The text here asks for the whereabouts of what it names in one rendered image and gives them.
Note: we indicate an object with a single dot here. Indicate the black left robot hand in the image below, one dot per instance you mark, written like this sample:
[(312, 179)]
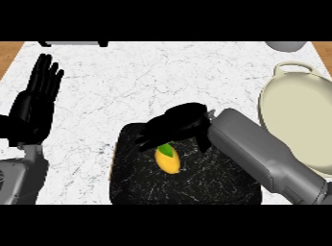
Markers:
[(32, 109)]

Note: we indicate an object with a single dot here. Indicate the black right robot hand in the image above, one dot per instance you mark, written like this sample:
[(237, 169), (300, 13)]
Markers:
[(178, 123)]

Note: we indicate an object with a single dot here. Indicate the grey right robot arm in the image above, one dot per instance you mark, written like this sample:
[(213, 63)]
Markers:
[(273, 160)]

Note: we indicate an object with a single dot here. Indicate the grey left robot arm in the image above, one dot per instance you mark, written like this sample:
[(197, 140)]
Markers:
[(13, 176)]

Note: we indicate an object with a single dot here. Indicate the yellow lemon with green leaf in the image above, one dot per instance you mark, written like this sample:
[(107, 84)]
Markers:
[(167, 159)]

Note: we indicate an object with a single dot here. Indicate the black marble tray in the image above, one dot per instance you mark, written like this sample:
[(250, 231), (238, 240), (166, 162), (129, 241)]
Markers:
[(188, 179)]

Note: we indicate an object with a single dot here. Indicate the cream oval pot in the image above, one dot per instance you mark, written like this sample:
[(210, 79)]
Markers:
[(306, 121)]

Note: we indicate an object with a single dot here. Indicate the grey appliance with black feet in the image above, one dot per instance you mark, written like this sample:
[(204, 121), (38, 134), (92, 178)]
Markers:
[(73, 43)]

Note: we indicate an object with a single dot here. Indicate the grey round bowl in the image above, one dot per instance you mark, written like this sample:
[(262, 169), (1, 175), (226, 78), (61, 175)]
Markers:
[(287, 45)]

